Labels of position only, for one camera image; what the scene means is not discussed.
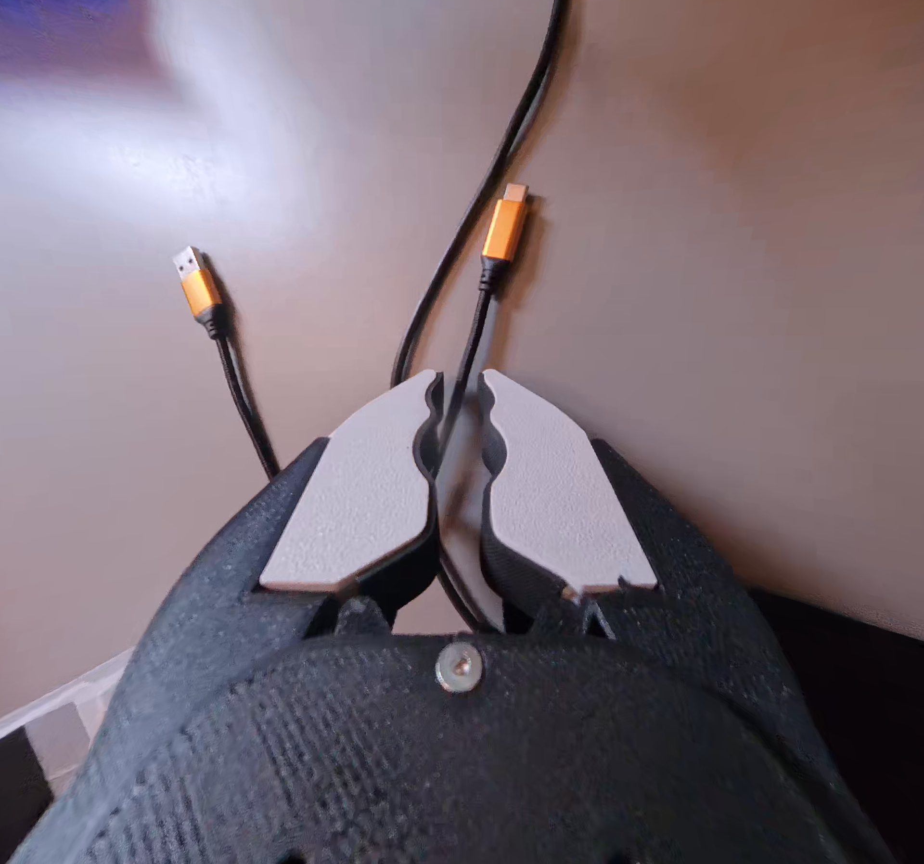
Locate clear plastic bin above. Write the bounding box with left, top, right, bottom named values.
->
left=0, top=647, right=136, bottom=807

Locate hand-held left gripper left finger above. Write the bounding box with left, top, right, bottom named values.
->
left=257, top=369, right=443, bottom=595

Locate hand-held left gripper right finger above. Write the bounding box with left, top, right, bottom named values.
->
left=478, top=368, right=659, bottom=598

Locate black divider panel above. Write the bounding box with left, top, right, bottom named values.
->
left=0, top=730, right=57, bottom=839

